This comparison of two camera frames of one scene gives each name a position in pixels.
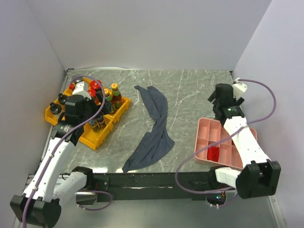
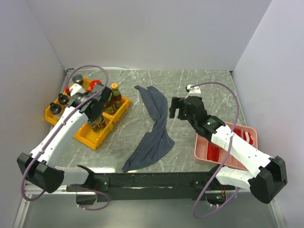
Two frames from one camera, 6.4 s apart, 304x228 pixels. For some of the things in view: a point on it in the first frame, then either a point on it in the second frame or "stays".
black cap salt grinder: (61, 99) stays
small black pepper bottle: (93, 124) stays
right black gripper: (238, 102) -> (177, 103)
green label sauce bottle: (116, 96) stays
